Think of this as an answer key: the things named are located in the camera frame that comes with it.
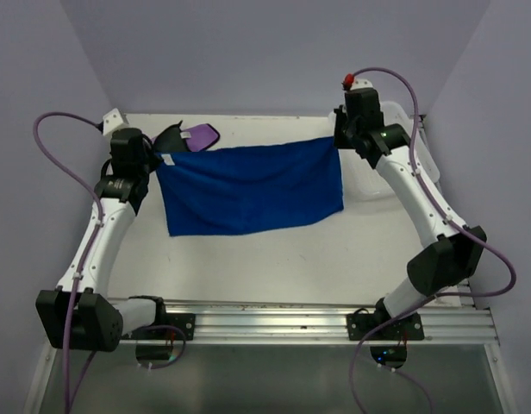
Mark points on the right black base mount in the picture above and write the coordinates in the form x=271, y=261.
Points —
x=362, y=321

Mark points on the aluminium frame rail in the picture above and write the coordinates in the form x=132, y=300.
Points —
x=307, y=324

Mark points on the purple and grey towel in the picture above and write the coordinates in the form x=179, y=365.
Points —
x=176, y=139

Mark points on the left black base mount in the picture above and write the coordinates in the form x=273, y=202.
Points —
x=186, y=322

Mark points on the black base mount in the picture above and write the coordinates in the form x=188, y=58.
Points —
x=362, y=321
x=186, y=322

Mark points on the blue towel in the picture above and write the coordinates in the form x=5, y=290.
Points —
x=246, y=190

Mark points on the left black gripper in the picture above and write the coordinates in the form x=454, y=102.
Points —
x=154, y=159

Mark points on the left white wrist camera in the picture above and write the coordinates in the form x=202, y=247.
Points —
x=113, y=121

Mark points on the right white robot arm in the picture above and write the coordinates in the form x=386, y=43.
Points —
x=447, y=256

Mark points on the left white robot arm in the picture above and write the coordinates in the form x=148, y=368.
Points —
x=76, y=314

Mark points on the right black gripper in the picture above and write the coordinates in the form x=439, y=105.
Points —
x=340, y=142

